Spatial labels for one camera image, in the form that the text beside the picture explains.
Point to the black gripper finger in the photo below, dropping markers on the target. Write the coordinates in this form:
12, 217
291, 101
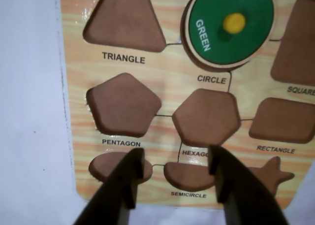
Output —
118, 188
246, 200

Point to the green round puzzle piece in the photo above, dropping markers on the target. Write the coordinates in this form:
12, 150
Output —
246, 45

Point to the wooden shape puzzle board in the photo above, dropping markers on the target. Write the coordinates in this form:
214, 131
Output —
172, 87

